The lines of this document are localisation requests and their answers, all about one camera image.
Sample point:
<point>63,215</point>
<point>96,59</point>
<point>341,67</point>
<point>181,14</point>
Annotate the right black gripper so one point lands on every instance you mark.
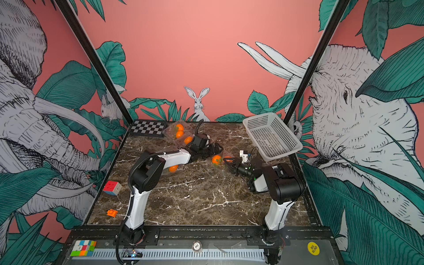
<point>237,167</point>

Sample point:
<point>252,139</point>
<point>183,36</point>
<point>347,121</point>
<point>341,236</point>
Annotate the black front rail frame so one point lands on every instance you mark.
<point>288,246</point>

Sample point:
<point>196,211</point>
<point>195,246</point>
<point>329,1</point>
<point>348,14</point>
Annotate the rubik cube on table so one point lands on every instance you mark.
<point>112,188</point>

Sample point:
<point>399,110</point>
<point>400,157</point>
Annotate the black frame post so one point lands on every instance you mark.
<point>72,20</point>
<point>332,24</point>

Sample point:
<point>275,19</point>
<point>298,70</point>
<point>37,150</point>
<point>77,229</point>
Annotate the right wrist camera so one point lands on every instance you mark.
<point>245,156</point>

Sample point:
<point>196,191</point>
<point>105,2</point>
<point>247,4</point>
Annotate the orange in right container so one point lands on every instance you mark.
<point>217,160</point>

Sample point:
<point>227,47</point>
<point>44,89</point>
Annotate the small orange block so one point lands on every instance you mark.
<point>112,213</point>

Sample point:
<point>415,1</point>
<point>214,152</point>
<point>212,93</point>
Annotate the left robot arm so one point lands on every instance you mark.
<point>146,173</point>

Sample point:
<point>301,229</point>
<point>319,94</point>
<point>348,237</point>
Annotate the white slotted cable duct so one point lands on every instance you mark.
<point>185,254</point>

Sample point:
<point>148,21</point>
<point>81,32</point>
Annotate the colourful rubik cube front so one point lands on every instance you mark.
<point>83,248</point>

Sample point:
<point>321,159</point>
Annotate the left black frame post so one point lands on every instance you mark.
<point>72,20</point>

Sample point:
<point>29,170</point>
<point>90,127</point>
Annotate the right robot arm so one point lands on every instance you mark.
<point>280,181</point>

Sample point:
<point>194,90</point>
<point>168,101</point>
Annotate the clear clamshell container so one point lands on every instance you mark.
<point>180,142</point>
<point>170,131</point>
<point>224,153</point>

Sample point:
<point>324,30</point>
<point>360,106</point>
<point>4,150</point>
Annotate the white perforated plastic basket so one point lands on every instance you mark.
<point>272,136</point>

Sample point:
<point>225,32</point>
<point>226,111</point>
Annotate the black white checkerboard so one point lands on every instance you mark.
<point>148,128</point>

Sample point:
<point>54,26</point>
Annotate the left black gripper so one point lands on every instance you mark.
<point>212,147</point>

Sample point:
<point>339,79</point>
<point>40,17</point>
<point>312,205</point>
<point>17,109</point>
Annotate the yellow round sticker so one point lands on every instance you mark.
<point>313,248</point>

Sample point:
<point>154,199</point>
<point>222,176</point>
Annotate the right black frame post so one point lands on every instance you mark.
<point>332,24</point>

